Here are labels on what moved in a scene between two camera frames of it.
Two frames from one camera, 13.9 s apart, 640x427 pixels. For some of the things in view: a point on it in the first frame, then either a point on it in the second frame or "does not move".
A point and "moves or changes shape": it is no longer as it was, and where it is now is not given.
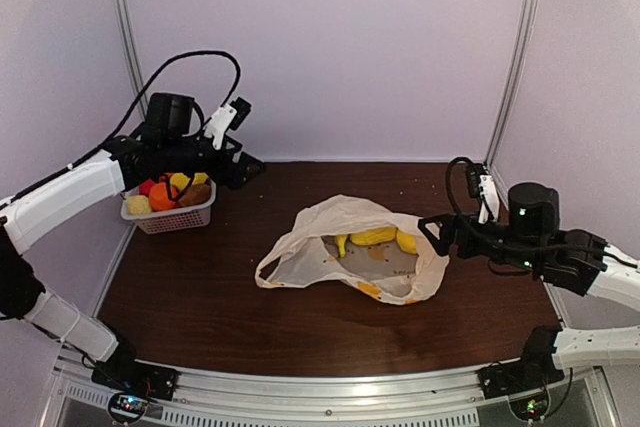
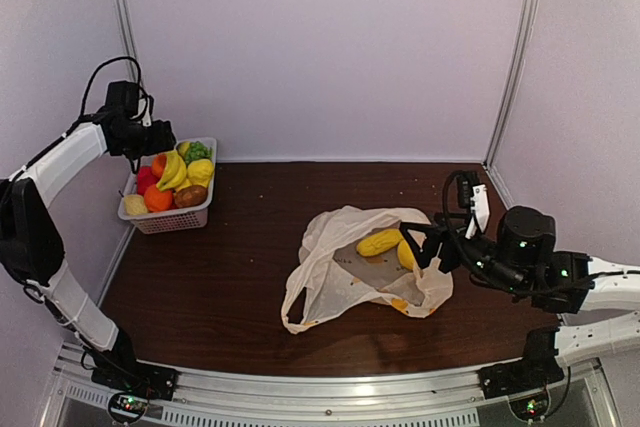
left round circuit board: x=126 y=407 does not move
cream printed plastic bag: x=352 y=240 moves or changes shape
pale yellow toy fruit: x=138 y=205 does not move
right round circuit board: x=531 y=408 does not move
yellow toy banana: x=341 y=242 to x=174 y=174
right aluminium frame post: x=520 y=56 does not move
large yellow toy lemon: x=199 y=177 does not move
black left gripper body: x=180 y=154 to x=138 y=143
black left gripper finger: x=247 y=169 to x=162 y=136
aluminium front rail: x=584 y=396 does not move
